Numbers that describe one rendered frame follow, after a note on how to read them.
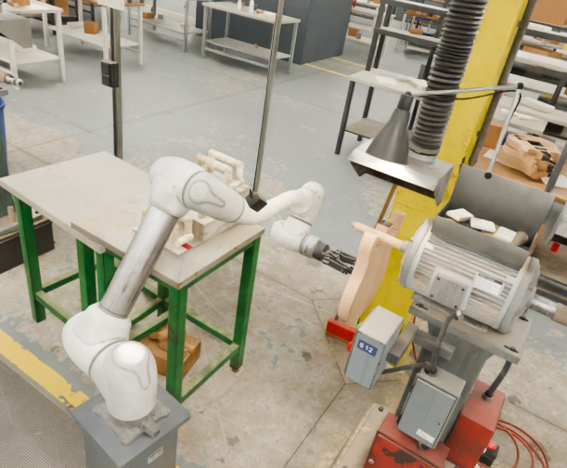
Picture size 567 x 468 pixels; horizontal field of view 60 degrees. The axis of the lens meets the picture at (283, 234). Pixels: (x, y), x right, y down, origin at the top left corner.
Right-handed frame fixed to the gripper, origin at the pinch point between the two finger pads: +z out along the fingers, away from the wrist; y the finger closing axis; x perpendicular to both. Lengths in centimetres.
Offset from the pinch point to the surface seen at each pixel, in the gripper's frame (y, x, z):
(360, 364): 38.8, -11.1, 19.1
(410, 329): 17.4, -3.7, 26.5
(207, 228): 11, -8, -66
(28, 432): 61, -117, -106
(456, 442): 9, -41, 55
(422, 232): 16.4, 28.9, 18.4
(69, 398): 38, -114, -108
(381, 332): 36.7, 1.2, 21.3
